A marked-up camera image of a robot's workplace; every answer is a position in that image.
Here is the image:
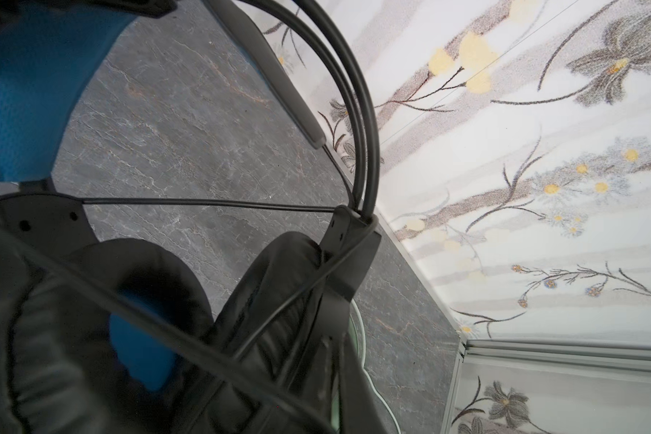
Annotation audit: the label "mint green headphones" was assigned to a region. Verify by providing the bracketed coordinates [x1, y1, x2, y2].
[348, 300, 401, 434]

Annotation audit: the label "black blue headphones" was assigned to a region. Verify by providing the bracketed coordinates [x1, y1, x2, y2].
[0, 1, 384, 433]

